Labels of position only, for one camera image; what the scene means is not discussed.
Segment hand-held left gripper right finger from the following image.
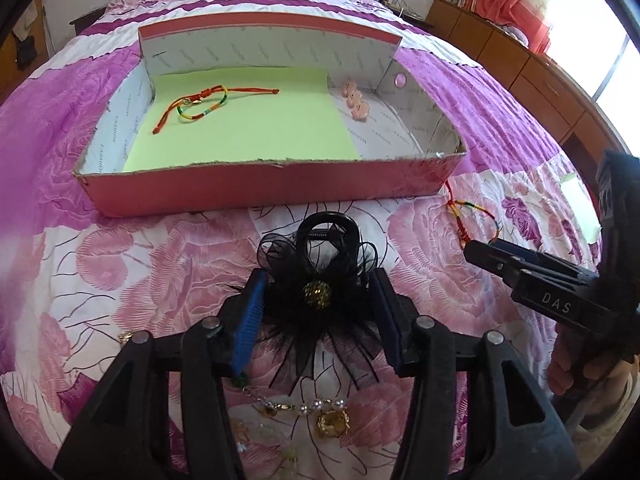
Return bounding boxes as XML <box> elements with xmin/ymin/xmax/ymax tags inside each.
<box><xmin>367</xmin><ymin>266</ymin><xmax>583</xmax><ymax>480</ymax></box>

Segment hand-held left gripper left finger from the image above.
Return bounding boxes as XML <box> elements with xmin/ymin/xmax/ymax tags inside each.
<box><xmin>52</xmin><ymin>267</ymin><xmax>273</xmax><ymax>480</ymax></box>

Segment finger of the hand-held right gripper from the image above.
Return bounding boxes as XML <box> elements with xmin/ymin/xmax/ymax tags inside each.
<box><xmin>464</xmin><ymin>240</ymin><xmax>601</xmax><ymax>287</ymax></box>
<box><xmin>510</xmin><ymin>270</ymin><xmax>616</xmax><ymax>328</ymax></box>

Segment black feather hair clip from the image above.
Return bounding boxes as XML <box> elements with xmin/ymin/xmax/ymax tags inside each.
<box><xmin>227</xmin><ymin>212</ymin><xmax>388</xmax><ymax>391</ymax></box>

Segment pearl bracelet with green bead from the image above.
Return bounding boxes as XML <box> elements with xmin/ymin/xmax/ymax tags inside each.
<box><xmin>232</xmin><ymin>375</ymin><xmax>351</xmax><ymax>438</ymax></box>

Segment pink cardboard box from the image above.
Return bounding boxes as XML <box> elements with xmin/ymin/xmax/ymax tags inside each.
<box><xmin>74</xmin><ymin>16</ymin><xmax>468</xmax><ymax>218</ymax></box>

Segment person's right hand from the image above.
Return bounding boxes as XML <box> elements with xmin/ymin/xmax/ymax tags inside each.
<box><xmin>546</xmin><ymin>322</ymin><xmax>582</xmax><ymax>396</ymax></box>

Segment yellow-green paper sheet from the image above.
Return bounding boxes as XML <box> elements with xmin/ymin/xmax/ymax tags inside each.
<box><xmin>559</xmin><ymin>172</ymin><xmax>602</xmax><ymax>242</ymax></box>

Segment pink floral bedspread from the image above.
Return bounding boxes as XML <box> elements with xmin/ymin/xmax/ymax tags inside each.
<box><xmin>0</xmin><ymin>0</ymin><xmax>606</xmax><ymax>480</ymax></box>

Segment light green paper sheet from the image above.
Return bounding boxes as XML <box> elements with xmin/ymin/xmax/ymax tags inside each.
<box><xmin>120</xmin><ymin>67</ymin><xmax>358</xmax><ymax>173</ymax></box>

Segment window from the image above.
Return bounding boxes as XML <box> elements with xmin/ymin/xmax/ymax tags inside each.
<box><xmin>547</xmin><ymin>0</ymin><xmax>632</xmax><ymax>113</ymax></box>

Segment long wooden cabinet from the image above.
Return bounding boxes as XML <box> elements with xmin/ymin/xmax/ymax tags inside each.
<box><xmin>427</xmin><ymin>0</ymin><xmax>628</xmax><ymax>161</ymax></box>

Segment pink bead ornament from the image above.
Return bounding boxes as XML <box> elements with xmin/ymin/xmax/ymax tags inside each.
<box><xmin>341</xmin><ymin>80</ymin><xmax>371</xmax><ymax>120</ymax></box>

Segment purple cushion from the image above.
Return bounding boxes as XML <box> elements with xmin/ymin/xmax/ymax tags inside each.
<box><xmin>504</xmin><ymin>25</ymin><xmax>532</xmax><ymax>47</ymax></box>

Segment pink floral curtain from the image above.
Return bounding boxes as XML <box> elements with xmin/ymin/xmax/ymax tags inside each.
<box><xmin>474</xmin><ymin>0</ymin><xmax>576</xmax><ymax>56</ymax></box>

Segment dark hanging clothes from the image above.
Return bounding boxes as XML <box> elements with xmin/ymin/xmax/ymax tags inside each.
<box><xmin>12</xmin><ymin>24</ymin><xmax>40</xmax><ymax>70</ymax></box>

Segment red string bracelet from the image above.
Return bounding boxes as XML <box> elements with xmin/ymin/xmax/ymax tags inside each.
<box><xmin>152</xmin><ymin>87</ymin><xmax>281</xmax><ymax>135</ymax></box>

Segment white cables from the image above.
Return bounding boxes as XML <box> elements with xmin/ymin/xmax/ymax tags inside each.
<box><xmin>387</xmin><ymin>0</ymin><xmax>422</xmax><ymax>20</ymax></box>

